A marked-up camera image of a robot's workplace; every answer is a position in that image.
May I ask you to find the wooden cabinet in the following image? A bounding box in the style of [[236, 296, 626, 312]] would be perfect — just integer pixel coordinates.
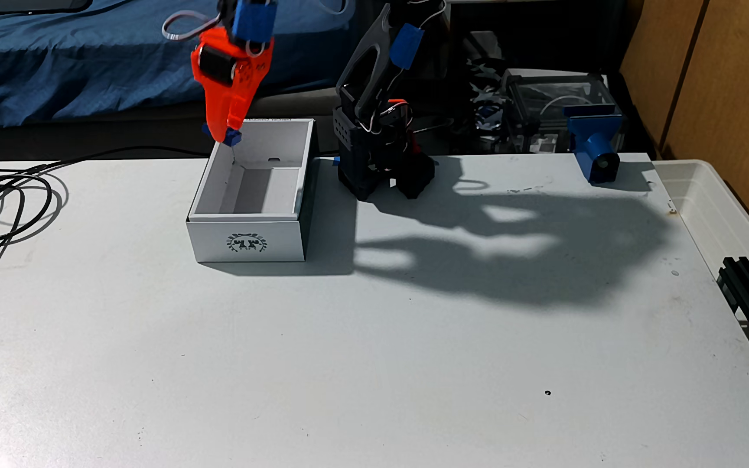
[[618, 0, 749, 261]]

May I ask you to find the blue toy brick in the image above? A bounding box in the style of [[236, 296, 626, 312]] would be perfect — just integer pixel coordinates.
[[202, 123, 243, 148]]

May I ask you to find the clear plastic enclosure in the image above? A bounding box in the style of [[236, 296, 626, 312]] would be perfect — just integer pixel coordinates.
[[501, 68, 619, 155]]

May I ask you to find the white cardboard box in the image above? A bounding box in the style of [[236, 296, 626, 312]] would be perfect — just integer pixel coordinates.
[[186, 118, 318, 264]]

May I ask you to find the black tablet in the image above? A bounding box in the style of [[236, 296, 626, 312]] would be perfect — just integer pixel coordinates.
[[0, 0, 94, 18]]

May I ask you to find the blue bed sheet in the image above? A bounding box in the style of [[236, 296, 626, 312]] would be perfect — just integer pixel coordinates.
[[0, 0, 358, 130]]

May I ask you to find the white plastic bin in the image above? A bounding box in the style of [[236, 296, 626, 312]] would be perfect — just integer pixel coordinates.
[[652, 159, 749, 274]]

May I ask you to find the white servo cable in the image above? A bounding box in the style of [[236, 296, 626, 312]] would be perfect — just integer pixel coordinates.
[[161, 0, 268, 59]]

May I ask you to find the blue printed mount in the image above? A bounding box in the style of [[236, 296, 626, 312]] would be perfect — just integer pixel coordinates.
[[564, 105, 624, 186]]

